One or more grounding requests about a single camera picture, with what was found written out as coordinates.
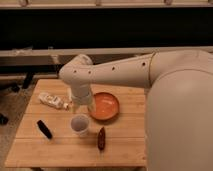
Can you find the white plastic bottle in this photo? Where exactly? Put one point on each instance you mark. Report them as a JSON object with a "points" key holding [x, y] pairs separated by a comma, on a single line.
{"points": [[52, 101]]}

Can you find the black rectangular object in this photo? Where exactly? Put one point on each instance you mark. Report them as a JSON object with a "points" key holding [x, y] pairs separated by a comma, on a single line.
{"points": [[44, 129]]}

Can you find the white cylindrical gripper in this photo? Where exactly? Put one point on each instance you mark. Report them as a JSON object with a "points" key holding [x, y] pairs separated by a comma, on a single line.
{"points": [[82, 95]]}

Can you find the orange bowl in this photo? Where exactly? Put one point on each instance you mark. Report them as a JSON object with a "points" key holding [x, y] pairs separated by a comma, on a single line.
{"points": [[106, 106]]}

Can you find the white rectangular sponge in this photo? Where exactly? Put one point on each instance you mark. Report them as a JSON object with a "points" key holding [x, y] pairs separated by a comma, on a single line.
{"points": [[69, 94]]}

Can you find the wooden table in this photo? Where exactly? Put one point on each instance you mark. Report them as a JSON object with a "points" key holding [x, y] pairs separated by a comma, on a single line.
{"points": [[124, 141]]}

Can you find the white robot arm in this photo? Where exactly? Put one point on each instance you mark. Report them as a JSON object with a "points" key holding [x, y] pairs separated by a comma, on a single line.
{"points": [[179, 107]]}

